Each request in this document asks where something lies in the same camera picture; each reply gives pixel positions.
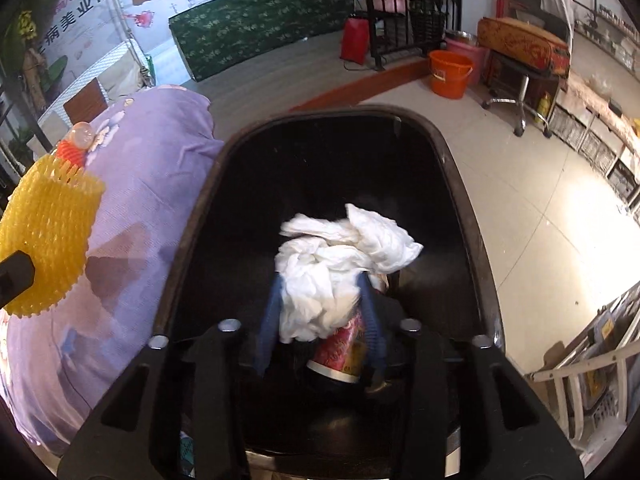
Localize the orange foam fruit net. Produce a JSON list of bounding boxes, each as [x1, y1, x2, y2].
[[56, 140, 93, 167]]

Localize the black wire basket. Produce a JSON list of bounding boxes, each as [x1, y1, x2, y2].
[[409, 10, 447, 43]]

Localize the pink basin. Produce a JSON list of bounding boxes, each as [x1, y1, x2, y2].
[[444, 35, 492, 86]]

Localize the red paper cup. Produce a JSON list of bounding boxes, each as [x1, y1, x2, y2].
[[306, 310, 386, 385]]

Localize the chrome rolling stool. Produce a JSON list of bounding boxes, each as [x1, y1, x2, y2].
[[482, 50, 553, 138]]

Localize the white wire rack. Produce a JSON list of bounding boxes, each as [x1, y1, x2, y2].
[[530, 282, 640, 441]]

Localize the red bag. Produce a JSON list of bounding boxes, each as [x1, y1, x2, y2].
[[340, 11, 372, 66]]

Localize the white shelf with baskets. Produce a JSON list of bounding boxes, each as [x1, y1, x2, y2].
[[547, 75, 640, 216]]

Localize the purple floral blanket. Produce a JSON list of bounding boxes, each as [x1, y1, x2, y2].
[[0, 85, 226, 456]]

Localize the black metal rack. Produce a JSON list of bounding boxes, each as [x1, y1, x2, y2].
[[361, 0, 463, 71]]

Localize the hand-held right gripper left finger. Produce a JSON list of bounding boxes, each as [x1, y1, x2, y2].
[[57, 280, 286, 480]]

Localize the black trash bin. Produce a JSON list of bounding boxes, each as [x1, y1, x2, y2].
[[150, 104, 506, 480]]

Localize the white tissue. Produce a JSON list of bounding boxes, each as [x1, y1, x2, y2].
[[274, 203, 425, 345]]

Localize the yellow foam fruit net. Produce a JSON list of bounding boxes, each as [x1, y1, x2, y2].
[[0, 155, 107, 318]]

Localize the green patterned board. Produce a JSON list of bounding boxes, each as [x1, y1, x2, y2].
[[168, 0, 355, 82]]

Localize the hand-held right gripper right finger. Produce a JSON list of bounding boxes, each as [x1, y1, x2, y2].
[[357, 273, 586, 480]]

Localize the red patterned cushion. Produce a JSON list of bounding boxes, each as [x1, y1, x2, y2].
[[476, 16, 572, 78]]

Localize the orange bucket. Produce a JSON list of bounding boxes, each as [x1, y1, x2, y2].
[[428, 50, 474, 99]]

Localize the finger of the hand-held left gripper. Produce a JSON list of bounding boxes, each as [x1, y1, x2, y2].
[[0, 251, 36, 311]]

